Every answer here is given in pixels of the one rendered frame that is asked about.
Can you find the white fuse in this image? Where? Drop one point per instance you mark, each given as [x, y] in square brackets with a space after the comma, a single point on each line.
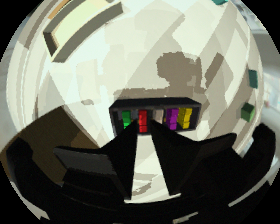
[158, 115]

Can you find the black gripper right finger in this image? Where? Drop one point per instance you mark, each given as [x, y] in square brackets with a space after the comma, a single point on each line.
[178, 155]

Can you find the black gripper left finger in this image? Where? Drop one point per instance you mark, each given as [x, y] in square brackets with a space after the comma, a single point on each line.
[116, 160]

